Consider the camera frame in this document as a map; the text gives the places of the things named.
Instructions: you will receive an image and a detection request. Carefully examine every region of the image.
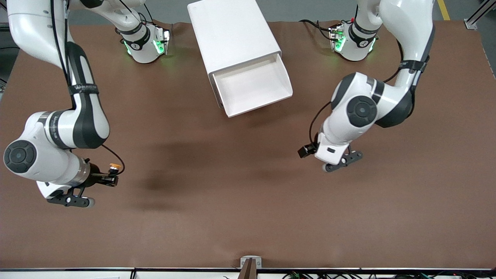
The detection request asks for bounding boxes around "grey metal bracket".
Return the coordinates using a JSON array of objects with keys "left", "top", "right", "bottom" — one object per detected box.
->
[{"left": 240, "top": 256, "right": 262, "bottom": 269}]

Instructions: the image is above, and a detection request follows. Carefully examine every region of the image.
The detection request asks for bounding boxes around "brown table cover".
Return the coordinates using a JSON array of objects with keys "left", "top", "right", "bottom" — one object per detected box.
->
[{"left": 0, "top": 20, "right": 496, "bottom": 270}]

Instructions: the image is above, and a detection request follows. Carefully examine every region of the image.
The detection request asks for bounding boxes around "table edge rail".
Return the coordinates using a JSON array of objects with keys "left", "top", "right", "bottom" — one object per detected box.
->
[{"left": 0, "top": 267, "right": 496, "bottom": 279}]

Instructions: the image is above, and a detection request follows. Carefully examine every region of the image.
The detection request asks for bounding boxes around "yellow floor tape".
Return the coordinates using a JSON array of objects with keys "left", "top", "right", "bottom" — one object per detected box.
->
[{"left": 438, "top": 0, "right": 452, "bottom": 21}]

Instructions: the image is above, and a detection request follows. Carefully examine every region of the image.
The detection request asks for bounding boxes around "black cable at arm base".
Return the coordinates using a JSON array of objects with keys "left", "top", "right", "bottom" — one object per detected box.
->
[{"left": 299, "top": 19, "right": 336, "bottom": 41}]

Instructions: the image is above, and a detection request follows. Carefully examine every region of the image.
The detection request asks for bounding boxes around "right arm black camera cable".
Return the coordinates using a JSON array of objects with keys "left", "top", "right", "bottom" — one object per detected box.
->
[{"left": 50, "top": 0, "right": 125, "bottom": 176}]

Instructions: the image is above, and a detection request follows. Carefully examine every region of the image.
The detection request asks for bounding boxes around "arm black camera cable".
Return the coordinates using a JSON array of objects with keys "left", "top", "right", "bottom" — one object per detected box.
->
[
  {"left": 50, "top": 0, "right": 125, "bottom": 176},
  {"left": 309, "top": 39, "right": 405, "bottom": 145}
]

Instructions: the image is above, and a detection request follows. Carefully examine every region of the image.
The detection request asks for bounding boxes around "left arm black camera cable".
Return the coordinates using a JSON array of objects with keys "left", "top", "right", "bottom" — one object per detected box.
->
[{"left": 309, "top": 39, "right": 405, "bottom": 145}]

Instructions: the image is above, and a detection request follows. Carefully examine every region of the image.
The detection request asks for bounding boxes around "aluminium frame profile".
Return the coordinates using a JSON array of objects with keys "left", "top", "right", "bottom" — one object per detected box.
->
[{"left": 464, "top": 0, "right": 496, "bottom": 30}]

